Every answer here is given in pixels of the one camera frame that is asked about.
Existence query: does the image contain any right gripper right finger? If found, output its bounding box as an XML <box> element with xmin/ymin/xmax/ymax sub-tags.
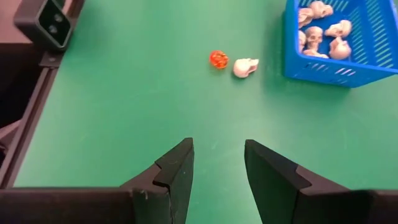
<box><xmin>244</xmin><ymin>139</ymin><xmax>398</xmax><ymax>224</ymax></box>

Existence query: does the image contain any black table-level camera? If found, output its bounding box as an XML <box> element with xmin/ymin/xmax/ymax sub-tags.
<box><xmin>13</xmin><ymin>0</ymin><xmax>75</xmax><ymax>52</ymax></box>

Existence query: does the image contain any orange plastic pumpkin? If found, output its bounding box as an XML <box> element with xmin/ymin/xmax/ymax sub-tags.
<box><xmin>209</xmin><ymin>50</ymin><xmax>230</xmax><ymax>70</ymax></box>

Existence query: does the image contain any black metal table frame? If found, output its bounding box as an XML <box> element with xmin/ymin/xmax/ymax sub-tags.
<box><xmin>0</xmin><ymin>0</ymin><xmax>86</xmax><ymax>190</ymax></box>

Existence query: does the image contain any blue plastic basket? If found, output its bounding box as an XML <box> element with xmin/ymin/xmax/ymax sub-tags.
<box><xmin>282</xmin><ymin>0</ymin><xmax>398</xmax><ymax>88</ymax></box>

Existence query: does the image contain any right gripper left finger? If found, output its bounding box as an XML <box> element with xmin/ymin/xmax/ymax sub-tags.
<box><xmin>0</xmin><ymin>137</ymin><xmax>195</xmax><ymax>224</ymax></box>

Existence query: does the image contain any green table mat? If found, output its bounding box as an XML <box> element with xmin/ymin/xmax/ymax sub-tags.
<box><xmin>14</xmin><ymin>0</ymin><xmax>398</xmax><ymax>224</ymax></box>

